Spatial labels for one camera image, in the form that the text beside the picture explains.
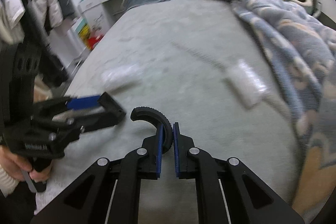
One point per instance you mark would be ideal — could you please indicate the blue patterned duvet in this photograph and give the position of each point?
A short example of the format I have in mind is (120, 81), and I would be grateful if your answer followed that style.
(301, 52)

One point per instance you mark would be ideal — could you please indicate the white plastic wrapper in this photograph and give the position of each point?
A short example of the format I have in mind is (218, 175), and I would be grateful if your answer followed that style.
(247, 84)

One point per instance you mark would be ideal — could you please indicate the black angular plastic piece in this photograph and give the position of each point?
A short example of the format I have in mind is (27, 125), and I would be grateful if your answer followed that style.
(111, 108)

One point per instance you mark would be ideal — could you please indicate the black curved plastic piece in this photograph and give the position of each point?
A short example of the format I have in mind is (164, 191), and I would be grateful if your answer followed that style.
(156, 118)

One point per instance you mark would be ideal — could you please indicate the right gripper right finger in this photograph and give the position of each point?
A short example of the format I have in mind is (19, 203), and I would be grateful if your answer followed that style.
(227, 190)

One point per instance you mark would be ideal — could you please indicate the person's left hand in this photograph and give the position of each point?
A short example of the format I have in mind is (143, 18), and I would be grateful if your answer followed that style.
(13, 164)

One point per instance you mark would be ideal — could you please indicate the grey bed with sheet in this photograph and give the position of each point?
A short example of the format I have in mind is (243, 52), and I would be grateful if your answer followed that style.
(181, 47)

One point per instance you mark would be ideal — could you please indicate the hanging black garment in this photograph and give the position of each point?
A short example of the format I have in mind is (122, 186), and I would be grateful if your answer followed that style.
(50, 67)

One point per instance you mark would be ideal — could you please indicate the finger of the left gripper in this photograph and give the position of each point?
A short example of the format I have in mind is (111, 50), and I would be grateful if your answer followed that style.
(78, 103)
(77, 122)

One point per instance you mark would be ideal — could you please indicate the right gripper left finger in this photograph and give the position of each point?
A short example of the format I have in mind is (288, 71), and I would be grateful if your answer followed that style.
(107, 191)

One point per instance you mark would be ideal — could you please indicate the clear plastic bag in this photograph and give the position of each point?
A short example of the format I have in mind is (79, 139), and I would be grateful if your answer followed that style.
(120, 77)

